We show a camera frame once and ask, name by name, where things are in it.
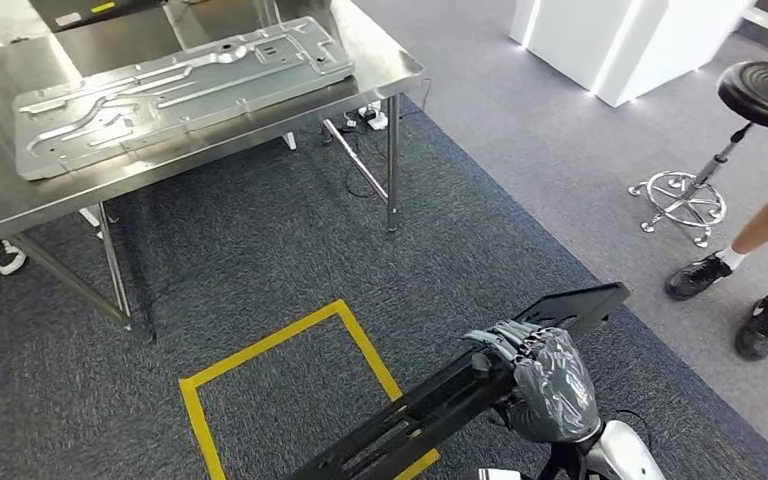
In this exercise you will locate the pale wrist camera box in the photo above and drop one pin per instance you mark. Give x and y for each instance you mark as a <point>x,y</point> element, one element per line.
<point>498,475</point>

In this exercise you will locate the white display pedestal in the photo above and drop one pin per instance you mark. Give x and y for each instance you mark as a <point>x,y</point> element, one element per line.
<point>589,46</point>

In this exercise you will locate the white power strip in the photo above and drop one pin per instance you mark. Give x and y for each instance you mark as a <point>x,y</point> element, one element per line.
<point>376,120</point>

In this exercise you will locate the black round stool chrome base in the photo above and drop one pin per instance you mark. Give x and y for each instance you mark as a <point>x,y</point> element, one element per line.
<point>762,93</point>

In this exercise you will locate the stainless steel workbench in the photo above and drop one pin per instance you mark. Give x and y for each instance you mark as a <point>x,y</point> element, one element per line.
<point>371,66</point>

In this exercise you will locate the black plastic bracket part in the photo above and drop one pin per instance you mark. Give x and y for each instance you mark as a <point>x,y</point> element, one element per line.
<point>424,411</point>

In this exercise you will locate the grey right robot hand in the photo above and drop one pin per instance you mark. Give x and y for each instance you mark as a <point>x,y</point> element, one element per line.
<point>553,391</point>

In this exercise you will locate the black and white sneaker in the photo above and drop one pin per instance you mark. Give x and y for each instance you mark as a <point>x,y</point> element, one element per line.
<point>8,258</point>

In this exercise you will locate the stamped metal panel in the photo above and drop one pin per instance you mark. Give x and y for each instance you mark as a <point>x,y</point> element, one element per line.
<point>178,99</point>

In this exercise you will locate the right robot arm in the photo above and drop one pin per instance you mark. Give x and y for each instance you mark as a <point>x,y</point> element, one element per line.
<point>622,452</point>

